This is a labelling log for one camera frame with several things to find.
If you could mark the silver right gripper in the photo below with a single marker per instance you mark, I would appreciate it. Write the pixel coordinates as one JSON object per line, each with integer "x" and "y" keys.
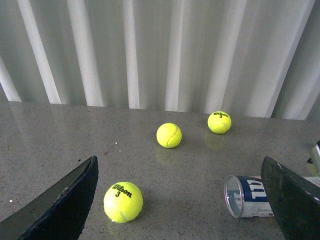
{"x": 313, "y": 162}

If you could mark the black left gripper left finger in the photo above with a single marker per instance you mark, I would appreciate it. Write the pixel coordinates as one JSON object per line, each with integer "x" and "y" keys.
{"x": 60, "y": 212}

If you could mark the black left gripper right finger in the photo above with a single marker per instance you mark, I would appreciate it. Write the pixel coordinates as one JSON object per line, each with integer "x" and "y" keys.
{"x": 294, "y": 200}

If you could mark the Wilson tennis ball can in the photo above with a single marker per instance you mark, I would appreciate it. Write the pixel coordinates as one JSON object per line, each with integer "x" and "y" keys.
{"x": 246, "y": 197}

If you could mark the Wilson 3 near tennis ball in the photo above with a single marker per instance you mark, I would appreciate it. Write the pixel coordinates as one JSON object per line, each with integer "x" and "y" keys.
{"x": 123, "y": 202}

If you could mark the wilson 3 tennis ball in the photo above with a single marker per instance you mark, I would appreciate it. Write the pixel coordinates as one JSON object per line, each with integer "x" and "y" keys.
{"x": 219, "y": 122}
{"x": 123, "y": 202}

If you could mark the Wilson 3 far tennis ball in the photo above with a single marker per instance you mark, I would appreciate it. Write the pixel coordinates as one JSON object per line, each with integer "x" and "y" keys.
{"x": 219, "y": 122}

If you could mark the yellow tennis ball centre left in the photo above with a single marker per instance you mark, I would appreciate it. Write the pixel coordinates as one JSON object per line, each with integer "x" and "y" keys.
{"x": 169, "y": 135}

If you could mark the white pleated curtain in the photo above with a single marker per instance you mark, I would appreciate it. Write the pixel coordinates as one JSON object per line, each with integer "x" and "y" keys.
{"x": 255, "y": 58}

